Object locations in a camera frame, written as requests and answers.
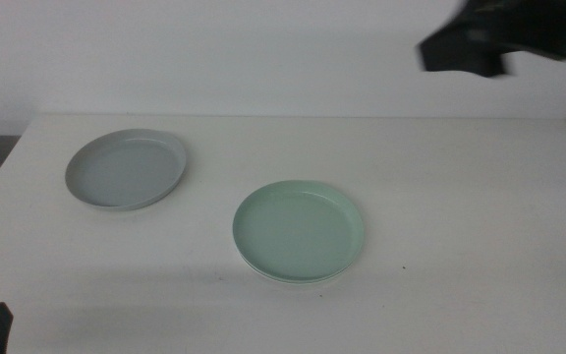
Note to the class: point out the grey shallow bowl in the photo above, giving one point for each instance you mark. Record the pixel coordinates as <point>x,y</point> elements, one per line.
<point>126,172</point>

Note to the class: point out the green shallow bowl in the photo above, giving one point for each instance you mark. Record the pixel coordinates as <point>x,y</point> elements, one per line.
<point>298,231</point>

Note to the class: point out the white shallow bowl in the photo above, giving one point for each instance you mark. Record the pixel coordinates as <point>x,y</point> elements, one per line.
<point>297,282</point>

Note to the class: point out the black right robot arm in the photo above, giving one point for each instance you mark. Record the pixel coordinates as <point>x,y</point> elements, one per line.
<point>563,24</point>

